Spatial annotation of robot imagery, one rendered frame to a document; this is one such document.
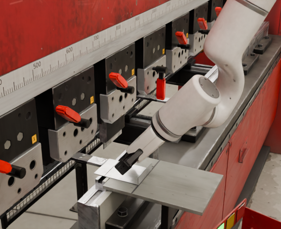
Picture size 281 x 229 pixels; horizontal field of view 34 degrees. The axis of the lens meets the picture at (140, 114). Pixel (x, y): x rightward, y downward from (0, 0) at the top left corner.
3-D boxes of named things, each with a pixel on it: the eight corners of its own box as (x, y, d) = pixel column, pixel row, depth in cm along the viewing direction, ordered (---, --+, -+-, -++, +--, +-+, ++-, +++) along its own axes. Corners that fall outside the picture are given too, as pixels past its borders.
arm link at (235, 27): (268, 11, 107) (203, 117, 117) (223, -13, 97) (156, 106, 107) (294, 27, 101) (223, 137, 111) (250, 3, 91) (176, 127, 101)
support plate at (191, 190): (202, 216, 106) (202, 212, 105) (102, 188, 116) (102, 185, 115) (223, 178, 120) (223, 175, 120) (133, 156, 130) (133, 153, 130)
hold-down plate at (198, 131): (195, 143, 163) (195, 135, 162) (180, 140, 165) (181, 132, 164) (218, 112, 188) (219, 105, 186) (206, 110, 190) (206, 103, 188)
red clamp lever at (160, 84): (164, 102, 126) (165, 67, 122) (150, 99, 127) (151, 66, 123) (167, 99, 127) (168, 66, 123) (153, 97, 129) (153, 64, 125)
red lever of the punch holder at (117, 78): (120, 72, 97) (135, 88, 106) (103, 69, 99) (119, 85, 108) (117, 79, 97) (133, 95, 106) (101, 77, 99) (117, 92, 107)
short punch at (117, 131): (107, 150, 115) (106, 116, 112) (100, 148, 116) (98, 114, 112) (124, 134, 124) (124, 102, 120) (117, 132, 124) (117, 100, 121)
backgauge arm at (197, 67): (219, 92, 245) (221, 67, 239) (113, 75, 269) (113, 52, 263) (223, 87, 251) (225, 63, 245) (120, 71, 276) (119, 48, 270)
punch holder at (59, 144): (59, 166, 89) (53, 88, 83) (24, 157, 93) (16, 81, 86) (97, 135, 102) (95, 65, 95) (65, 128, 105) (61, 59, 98)
